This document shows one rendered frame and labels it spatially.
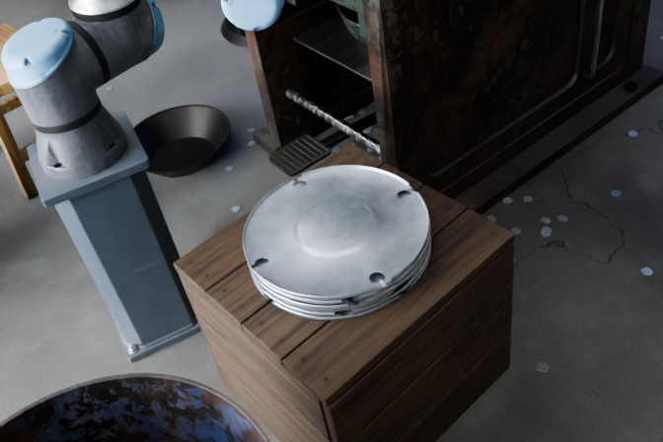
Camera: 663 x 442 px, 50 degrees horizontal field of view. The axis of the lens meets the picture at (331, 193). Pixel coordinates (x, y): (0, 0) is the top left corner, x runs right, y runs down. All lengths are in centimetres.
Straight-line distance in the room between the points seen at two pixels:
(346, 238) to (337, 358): 19
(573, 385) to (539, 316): 16
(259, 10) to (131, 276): 69
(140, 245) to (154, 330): 23
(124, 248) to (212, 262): 25
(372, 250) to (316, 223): 11
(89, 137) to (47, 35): 17
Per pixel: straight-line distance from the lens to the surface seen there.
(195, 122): 209
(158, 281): 144
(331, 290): 102
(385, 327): 103
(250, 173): 190
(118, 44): 125
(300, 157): 165
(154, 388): 91
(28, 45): 122
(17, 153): 204
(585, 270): 158
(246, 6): 89
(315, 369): 100
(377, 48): 134
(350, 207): 113
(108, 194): 129
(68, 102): 122
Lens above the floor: 116
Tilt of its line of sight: 41 degrees down
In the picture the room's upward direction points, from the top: 11 degrees counter-clockwise
